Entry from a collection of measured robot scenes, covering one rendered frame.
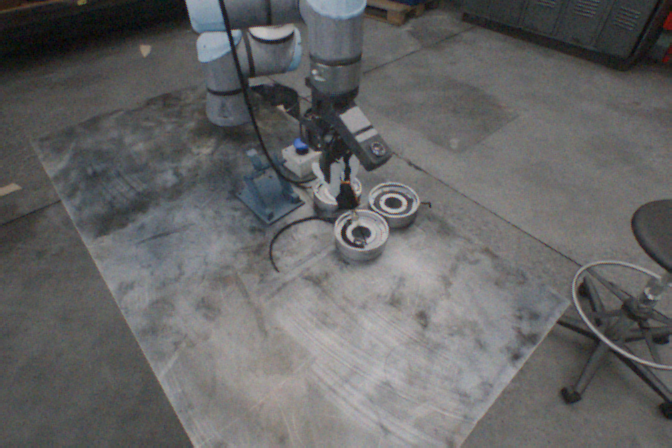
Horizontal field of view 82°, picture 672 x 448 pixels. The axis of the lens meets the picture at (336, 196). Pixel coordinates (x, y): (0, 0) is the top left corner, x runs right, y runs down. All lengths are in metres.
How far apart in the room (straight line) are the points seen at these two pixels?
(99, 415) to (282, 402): 1.09
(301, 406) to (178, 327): 0.25
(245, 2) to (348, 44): 0.15
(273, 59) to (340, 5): 0.59
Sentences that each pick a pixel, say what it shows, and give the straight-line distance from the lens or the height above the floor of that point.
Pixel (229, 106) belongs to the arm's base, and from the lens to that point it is 1.13.
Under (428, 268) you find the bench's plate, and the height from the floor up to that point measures 0.80.
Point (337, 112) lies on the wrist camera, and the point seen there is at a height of 1.10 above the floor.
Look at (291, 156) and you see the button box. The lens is 0.93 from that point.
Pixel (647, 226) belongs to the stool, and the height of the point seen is 0.62.
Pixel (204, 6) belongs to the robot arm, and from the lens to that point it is 0.60.
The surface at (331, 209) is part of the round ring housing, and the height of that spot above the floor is 0.82.
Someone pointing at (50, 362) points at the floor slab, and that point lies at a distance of 1.85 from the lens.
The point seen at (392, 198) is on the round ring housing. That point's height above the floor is 0.82.
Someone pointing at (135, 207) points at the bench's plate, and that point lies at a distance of 0.96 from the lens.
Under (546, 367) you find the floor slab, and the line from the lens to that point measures 1.70.
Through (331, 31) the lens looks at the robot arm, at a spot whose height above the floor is 1.22.
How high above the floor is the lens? 1.40
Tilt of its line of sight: 43 degrees down
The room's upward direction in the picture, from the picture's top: straight up
